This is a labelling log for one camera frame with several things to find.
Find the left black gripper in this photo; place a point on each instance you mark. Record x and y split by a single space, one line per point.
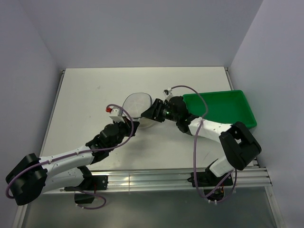
128 128

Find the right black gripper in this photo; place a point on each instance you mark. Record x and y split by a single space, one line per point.
152 112

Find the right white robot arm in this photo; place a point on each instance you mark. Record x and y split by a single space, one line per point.
239 145

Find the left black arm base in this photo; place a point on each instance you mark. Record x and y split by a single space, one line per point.
92 183

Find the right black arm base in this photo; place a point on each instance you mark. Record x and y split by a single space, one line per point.
208 179

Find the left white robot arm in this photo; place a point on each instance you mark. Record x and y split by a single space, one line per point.
34 175

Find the green plastic bin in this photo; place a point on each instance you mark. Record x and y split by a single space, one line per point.
224 107

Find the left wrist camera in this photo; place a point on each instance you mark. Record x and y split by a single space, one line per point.
115 114

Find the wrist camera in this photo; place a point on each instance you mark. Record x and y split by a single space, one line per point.
168 94
115 114

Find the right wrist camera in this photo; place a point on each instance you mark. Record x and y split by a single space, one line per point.
168 94

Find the aluminium mounting rail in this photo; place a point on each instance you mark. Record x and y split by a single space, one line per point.
175 179

